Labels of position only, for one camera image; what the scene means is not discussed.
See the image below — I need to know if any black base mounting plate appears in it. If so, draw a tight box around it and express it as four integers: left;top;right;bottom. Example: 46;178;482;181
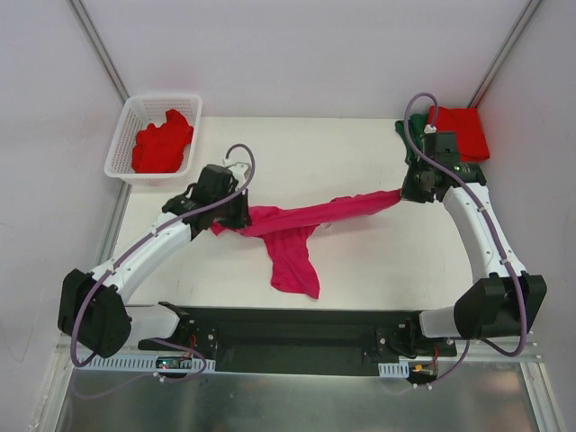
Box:
134;305;458;377

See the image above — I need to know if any folded red t shirt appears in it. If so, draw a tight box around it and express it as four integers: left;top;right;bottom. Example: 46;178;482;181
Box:
435;107;491;163

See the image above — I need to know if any left white cable duct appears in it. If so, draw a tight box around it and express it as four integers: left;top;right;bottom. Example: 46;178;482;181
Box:
85;355;216;374

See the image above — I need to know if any white cable duct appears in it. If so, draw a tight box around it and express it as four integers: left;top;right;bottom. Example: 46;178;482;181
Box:
85;355;216;374
378;361;410;379

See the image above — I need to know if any white perforated plastic basket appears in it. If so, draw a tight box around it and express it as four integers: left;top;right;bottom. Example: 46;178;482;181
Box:
104;92;203;191

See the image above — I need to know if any right aluminium rail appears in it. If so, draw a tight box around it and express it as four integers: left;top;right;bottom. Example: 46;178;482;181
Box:
454;332;541;361

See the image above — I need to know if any right white cable duct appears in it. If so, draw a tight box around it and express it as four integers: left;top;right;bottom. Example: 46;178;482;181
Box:
378;361;410;379

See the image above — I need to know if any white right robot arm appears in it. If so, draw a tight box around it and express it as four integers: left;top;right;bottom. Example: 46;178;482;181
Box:
400;129;547;356

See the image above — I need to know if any red t shirt in basket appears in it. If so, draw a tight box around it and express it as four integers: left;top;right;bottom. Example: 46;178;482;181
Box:
131;109;194;174

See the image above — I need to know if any left aluminium frame post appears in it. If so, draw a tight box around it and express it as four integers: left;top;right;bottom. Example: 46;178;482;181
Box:
67;0;130;104

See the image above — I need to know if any folded green t shirt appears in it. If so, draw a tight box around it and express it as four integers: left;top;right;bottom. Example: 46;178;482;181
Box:
394;112;428;166

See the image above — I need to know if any pink t shirt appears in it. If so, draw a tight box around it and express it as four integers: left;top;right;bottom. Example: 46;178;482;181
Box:
235;190;401;300

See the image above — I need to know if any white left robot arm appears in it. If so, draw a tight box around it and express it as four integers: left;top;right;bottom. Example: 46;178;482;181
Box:
57;162;253;358

